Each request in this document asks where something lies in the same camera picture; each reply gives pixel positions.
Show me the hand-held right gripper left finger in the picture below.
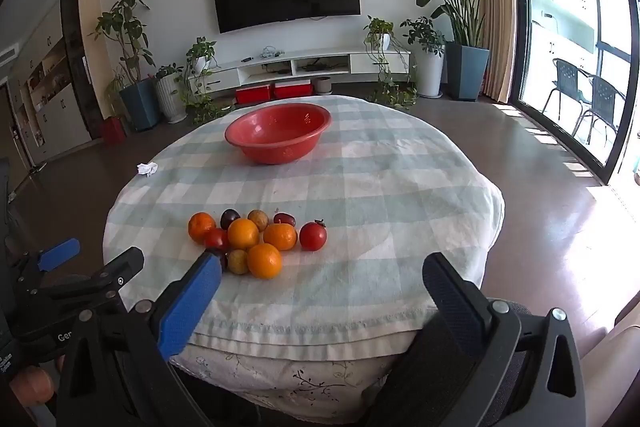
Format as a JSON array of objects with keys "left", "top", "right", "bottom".
[{"left": 55, "top": 249, "right": 223, "bottom": 427}]

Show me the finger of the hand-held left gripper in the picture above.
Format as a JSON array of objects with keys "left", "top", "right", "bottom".
[
  {"left": 10, "top": 238, "right": 81, "bottom": 295},
  {"left": 20, "top": 247, "right": 146, "bottom": 309}
]

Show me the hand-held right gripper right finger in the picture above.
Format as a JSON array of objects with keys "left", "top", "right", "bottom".
[{"left": 362, "top": 252, "right": 587, "bottom": 427}]

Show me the small red tomato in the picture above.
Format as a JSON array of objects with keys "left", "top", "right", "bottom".
[{"left": 204, "top": 228, "right": 231, "bottom": 253}]

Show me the dark orange tangerine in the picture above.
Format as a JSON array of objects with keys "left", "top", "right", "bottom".
[{"left": 188, "top": 212, "right": 217, "bottom": 244}]

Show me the red tomato with stem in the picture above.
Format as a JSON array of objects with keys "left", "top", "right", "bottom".
[{"left": 299, "top": 220, "right": 328, "bottom": 252}]

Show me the red plastic bowl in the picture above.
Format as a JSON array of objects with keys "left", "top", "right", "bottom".
[{"left": 224, "top": 103, "right": 332, "bottom": 165}]

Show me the person's left hand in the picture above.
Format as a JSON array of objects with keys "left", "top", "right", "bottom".
[{"left": 9, "top": 366, "right": 55, "bottom": 405}]

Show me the white floral cloth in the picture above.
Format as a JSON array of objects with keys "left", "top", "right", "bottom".
[{"left": 170, "top": 332, "right": 416, "bottom": 410}]

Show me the brown wooden door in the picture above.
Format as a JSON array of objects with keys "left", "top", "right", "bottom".
[{"left": 0, "top": 84, "right": 31, "bottom": 195}]

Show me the checkered tablecloth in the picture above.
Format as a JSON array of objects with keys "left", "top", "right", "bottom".
[{"left": 102, "top": 94, "right": 506, "bottom": 360}]

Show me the leafy tree in blue pot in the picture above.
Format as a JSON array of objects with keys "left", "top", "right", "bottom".
[{"left": 89, "top": 0, "right": 162, "bottom": 132}]

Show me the beige seat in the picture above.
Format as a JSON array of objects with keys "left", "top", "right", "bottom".
[{"left": 582, "top": 289, "right": 640, "bottom": 427}]

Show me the plant in white ribbed pot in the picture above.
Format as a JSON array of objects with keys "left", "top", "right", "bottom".
[{"left": 152, "top": 63, "right": 188, "bottom": 124}]

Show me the tall broadleaf plant blue pot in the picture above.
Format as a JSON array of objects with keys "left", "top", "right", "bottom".
[{"left": 389, "top": 0, "right": 514, "bottom": 102}]

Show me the trailing pothos plant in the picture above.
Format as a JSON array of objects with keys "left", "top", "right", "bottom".
[
  {"left": 363, "top": 16, "right": 418, "bottom": 110},
  {"left": 177, "top": 37, "right": 236, "bottom": 125}
]

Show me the bushy plant in white pot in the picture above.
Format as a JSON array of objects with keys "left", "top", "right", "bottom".
[{"left": 400, "top": 17, "right": 447, "bottom": 98}]

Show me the white TV cabinet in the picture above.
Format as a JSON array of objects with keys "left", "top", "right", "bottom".
[{"left": 189, "top": 47, "right": 412, "bottom": 94}]

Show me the black balcony chair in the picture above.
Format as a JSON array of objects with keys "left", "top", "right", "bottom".
[
  {"left": 541, "top": 59, "right": 591, "bottom": 128},
  {"left": 572, "top": 75, "right": 628, "bottom": 146}
]

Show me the beige curtain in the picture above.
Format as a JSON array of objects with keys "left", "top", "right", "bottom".
[{"left": 472, "top": 0, "right": 521, "bottom": 104}]

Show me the built-in wall cabinet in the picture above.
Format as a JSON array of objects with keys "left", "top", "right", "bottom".
[{"left": 10, "top": 0, "right": 108, "bottom": 162}]

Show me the black sliding door frame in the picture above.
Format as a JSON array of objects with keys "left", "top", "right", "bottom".
[{"left": 505, "top": 0, "right": 640, "bottom": 185}]

